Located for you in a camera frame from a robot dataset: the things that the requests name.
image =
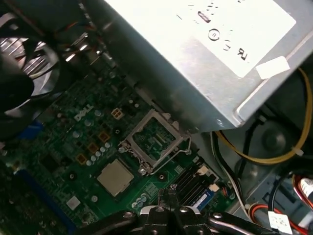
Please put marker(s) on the blue expansion slot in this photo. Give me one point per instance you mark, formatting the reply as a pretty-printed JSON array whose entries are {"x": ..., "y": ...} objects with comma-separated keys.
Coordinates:
[{"x": 45, "y": 203}]

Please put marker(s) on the green motherboard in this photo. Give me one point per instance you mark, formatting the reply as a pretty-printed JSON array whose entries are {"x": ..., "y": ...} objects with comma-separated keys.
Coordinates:
[{"x": 63, "y": 147}]

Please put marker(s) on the black RAM slot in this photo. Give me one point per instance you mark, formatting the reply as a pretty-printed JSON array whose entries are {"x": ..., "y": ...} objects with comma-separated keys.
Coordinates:
[
  {"x": 195, "y": 193},
  {"x": 185, "y": 181}
]

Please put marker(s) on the black PC case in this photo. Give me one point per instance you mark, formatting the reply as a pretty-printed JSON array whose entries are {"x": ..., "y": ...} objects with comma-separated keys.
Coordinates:
[{"x": 274, "y": 181}]

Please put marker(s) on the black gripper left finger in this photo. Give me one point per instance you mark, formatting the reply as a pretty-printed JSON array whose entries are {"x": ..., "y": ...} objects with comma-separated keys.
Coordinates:
[{"x": 156, "y": 222}]

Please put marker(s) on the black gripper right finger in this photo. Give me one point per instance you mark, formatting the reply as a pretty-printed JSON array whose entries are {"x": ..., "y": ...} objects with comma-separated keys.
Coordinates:
[{"x": 185, "y": 222}]

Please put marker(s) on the silver CPU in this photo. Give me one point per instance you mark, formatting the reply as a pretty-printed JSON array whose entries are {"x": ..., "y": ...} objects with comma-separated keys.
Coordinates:
[{"x": 115, "y": 177}]

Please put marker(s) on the black case fan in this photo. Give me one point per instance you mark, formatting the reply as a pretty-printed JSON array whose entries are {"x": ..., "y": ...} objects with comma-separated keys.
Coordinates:
[{"x": 41, "y": 71}]

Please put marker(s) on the grey power supply unit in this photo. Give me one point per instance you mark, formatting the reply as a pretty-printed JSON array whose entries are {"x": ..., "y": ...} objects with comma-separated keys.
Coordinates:
[{"x": 195, "y": 73}]

